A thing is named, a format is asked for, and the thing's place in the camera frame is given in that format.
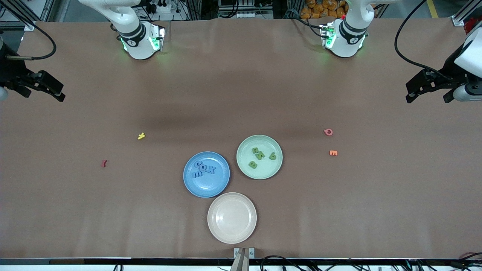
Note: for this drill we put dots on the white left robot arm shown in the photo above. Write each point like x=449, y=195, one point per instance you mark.
x=348, y=39

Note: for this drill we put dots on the pale green round plate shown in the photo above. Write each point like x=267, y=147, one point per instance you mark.
x=263, y=169

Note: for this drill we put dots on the aluminium frame profile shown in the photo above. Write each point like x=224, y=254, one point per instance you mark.
x=29, y=25
x=470, y=9

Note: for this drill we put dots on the metal mount bracket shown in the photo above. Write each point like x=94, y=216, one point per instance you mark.
x=251, y=253

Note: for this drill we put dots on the green foam letter p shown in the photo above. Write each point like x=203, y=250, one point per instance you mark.
x=273, y=156

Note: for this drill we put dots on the black white table edge rail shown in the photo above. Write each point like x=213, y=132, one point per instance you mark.
x=169, y=261

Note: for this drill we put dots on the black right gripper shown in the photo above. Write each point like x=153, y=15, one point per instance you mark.
x=9, y=73

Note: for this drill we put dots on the blue round plate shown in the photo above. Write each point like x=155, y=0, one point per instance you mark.
x=209, y=186

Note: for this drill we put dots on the white power strip with plugs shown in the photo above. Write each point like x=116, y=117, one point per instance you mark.
x=160, y=6

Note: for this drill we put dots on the yellow foam letter K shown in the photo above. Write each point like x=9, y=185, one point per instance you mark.
x=141, y=136

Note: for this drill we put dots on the blue foam letter c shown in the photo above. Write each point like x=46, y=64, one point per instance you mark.
x=196, y=164

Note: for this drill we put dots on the beige round plate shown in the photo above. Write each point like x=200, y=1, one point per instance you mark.
x=232, y=218

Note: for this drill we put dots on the red object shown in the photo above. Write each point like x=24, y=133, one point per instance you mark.
x=475, y=25

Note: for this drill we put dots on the orange bags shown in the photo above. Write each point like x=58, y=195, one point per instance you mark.
x=320, y=7

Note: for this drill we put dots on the blue foam letter X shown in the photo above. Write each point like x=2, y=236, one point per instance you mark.
x=211, y=169

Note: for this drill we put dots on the pink foam letter Q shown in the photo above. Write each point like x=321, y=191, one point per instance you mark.
x=325, y=132

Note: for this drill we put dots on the green foam letter B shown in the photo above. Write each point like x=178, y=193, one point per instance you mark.
x=253, y=164

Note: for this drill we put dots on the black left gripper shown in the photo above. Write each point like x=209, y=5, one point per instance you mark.
x=450, y=69

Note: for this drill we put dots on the base connector box green light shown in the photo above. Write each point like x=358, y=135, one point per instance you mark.
x=158, y=37
x=327, y=35

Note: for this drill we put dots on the brown table cover sheet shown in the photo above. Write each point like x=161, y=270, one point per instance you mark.
x=241, y=94

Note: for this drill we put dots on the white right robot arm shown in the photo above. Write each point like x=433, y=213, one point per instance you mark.
x=139, y=41

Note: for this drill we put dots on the small white power strip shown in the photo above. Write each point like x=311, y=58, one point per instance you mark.
x=244, y=15

